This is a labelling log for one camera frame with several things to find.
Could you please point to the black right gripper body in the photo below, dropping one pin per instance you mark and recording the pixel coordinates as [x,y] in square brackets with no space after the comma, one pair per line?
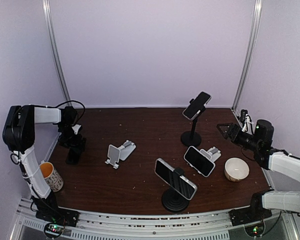
[251,145]

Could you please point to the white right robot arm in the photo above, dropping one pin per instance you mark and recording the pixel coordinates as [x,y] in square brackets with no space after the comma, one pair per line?
[275,161]

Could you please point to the black smartphone no case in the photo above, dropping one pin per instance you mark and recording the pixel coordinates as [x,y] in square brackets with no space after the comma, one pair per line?
[73,156]

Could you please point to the front aluminium rail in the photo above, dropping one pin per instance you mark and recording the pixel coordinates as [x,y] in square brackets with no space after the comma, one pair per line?
[215,225]

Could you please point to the smartphone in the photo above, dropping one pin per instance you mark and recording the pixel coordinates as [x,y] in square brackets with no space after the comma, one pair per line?
[202,164]
[163,170]
[196,106]

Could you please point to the aluminium frame post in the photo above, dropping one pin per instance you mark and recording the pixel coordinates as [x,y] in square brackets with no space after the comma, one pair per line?
[253,35]
[46,5]

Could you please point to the right aluminium frame post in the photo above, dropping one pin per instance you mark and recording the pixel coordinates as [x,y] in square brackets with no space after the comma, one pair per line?
[253,35]

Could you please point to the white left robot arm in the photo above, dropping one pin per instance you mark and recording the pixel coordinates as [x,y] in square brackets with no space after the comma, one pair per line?
[19,136]

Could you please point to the black round-base stand front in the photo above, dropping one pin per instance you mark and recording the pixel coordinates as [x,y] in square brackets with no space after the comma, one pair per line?
[171,199]

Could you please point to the white folding stand right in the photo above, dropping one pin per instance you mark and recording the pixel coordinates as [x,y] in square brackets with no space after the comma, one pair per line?
[213,154]

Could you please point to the black round-base phone stand rear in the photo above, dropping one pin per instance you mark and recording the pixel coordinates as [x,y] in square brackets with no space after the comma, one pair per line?
[192,138]

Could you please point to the white ceramic bowl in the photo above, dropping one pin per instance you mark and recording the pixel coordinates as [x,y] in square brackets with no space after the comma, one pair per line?
[236,169]

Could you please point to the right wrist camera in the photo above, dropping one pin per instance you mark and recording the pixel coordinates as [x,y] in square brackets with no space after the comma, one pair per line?
[245,119]

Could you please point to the floral mug yellow inside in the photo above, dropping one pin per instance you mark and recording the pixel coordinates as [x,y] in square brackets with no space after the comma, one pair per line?
[51,176]

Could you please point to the smartphone on white stand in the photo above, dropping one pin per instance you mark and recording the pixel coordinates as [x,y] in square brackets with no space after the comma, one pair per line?
[202,164]

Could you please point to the white folding phone stand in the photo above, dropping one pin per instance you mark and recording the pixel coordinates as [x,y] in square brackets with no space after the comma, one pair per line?
[121,153]

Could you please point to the left aluminium frame post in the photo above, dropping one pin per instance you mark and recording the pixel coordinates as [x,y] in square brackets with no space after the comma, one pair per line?
[46,5]

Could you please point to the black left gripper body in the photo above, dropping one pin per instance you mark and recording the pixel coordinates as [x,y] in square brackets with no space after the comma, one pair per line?
[67,136]

